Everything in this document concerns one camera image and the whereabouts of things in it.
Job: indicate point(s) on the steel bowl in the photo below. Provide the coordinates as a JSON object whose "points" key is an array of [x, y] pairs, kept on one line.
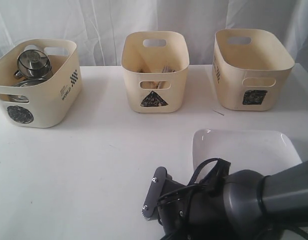
{"points": [[22, 84]]}

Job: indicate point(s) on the white square plate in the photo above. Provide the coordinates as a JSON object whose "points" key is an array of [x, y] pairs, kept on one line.
{"points": [[266, 152]]}

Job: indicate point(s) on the cream bin with circle mark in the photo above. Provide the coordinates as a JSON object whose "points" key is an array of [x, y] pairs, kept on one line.
{"points": [[46, 104]]}

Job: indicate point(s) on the cream bin with square mark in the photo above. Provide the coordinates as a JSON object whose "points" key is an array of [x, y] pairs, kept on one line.
{"points": [[250, 66]]}

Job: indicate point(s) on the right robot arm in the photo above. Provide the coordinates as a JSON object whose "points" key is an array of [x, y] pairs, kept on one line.
{"points": [[218, 205]]}

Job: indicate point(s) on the white curtain backdrop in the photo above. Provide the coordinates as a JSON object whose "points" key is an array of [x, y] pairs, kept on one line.
{"points": [[99, 27]]}

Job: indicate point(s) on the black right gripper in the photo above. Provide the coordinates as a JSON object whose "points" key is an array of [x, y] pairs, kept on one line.
{"points": [[174, 211]]}

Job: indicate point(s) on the short wooden chopstick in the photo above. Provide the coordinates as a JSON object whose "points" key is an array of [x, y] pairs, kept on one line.
{"points": [[154, 84]]}

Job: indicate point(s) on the steel fork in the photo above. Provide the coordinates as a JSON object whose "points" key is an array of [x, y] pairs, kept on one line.
{"points": [[167, 69]]}

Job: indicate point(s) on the white ceramic bowl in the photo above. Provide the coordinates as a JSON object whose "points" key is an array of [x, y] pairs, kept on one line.
{"points": [[34, 48]]}

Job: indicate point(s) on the steel mug with handle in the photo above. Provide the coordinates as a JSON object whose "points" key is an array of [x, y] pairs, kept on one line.
{"points": [[33, 64]]}

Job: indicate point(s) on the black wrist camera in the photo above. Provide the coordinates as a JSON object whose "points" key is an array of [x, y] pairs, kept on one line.
{"points": [[155, 191]]}

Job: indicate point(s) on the cream bin with triangle mark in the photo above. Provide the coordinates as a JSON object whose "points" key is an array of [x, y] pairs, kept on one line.
{"points": [[144, 55]]}

